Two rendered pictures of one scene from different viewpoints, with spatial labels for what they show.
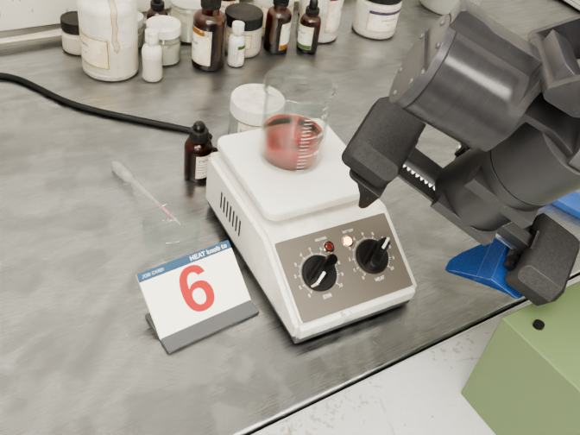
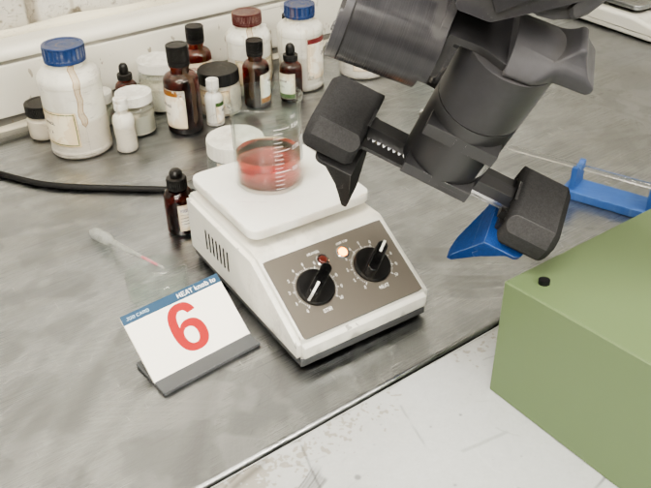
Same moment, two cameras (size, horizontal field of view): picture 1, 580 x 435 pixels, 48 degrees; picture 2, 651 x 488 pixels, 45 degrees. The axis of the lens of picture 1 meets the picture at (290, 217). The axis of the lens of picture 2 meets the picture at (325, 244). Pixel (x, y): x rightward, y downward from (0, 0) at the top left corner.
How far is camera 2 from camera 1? 0.13 m
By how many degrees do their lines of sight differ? 9
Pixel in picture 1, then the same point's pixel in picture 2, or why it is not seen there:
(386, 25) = not seen: hidden behind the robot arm
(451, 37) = not seen: outside the picture
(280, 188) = (262, 208)
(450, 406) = (480, 403)
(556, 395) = (573, 347)
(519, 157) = (461, 85)
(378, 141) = (334, 114)
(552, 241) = (538, 189)
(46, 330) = (30, 393)
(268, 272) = (262, 295)
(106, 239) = (89, 301)
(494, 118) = (420, 44)
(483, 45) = not seen: outside the picture
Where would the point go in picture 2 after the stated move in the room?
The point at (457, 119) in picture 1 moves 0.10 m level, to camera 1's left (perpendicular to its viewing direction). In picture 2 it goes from (387, 52) to (207, 52)
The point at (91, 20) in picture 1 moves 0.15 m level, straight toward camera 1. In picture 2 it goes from (53, 95) to (62, 153)
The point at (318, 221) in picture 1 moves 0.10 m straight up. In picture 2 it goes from (308, 236) to (305, 127)
